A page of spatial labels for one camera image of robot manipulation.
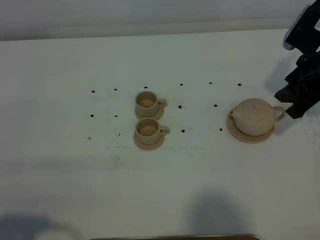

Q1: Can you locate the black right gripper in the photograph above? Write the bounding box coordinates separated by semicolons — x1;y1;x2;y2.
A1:
274;0;320;119

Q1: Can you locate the beige teapot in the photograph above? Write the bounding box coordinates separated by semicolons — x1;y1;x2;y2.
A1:
229;98;286;137

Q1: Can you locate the beige teapot saucer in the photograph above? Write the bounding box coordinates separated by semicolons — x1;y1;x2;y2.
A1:
226;114;275;144

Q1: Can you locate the beige far cup saucer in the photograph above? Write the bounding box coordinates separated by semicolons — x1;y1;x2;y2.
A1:
134;108;165;120

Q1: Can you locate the beige cup saucer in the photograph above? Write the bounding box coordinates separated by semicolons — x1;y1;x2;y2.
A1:
134;108;165;120
133;133;166;151

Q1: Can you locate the beige far teacup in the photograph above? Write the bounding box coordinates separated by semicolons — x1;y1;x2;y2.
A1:
135;91;167;116

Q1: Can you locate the beige teacup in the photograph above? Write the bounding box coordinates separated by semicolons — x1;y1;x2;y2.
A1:
134;117;170;145
135;91;167;116

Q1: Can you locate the beige near teacup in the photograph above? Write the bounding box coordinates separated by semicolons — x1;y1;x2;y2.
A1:
134;117;170;145

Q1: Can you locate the beige near cup saucer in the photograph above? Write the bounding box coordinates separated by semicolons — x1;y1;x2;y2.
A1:
133;133;166;151

